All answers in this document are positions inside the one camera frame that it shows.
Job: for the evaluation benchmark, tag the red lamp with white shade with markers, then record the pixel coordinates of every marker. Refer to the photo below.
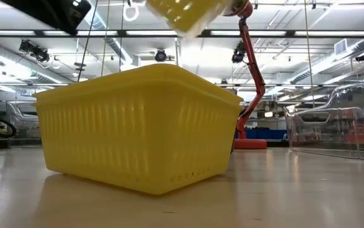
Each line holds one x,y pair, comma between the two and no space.
252,69

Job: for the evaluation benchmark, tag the blue storage bins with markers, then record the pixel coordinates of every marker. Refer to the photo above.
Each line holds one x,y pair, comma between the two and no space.
264,133

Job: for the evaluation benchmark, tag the silver ceiling duct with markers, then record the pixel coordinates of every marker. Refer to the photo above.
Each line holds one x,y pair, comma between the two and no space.
115,47

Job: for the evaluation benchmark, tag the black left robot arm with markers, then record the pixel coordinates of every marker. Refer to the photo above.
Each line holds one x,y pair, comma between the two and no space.
55,12

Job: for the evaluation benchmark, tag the black camera on lamp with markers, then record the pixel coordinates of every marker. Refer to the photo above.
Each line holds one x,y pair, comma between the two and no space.
238,53

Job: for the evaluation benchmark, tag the white ceiling vent box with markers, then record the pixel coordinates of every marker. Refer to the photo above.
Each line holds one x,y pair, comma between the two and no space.
340,47

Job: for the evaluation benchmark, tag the black ceiling spotlight cluster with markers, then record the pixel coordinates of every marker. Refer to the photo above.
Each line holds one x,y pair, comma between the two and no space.
34,50

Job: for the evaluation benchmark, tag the black round ceiling camera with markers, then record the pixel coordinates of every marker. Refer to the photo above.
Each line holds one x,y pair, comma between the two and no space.
160,55

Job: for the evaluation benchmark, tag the black ceiling device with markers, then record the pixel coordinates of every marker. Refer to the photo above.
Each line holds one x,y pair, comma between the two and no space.
362,57

